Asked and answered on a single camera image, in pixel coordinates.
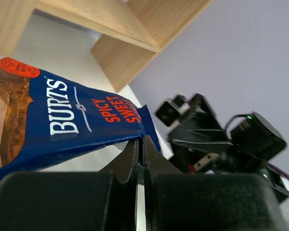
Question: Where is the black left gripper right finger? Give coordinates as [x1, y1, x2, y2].
[142, 135, 287, 231]

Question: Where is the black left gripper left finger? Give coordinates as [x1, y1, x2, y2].
[0, 140, 139, 231]

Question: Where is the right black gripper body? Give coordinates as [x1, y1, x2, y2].
[169, 140, 233, 173]

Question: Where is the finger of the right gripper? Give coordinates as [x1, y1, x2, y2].
[168, 93, 231, 144]

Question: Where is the blue Burts chilli bag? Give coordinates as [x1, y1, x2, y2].
[0, 56, 161, 181]

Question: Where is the wooden two-tier shelf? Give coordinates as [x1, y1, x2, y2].
[0, 0, 210, 92]

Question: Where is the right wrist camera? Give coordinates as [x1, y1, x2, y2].
[155, 94, 187, 127]

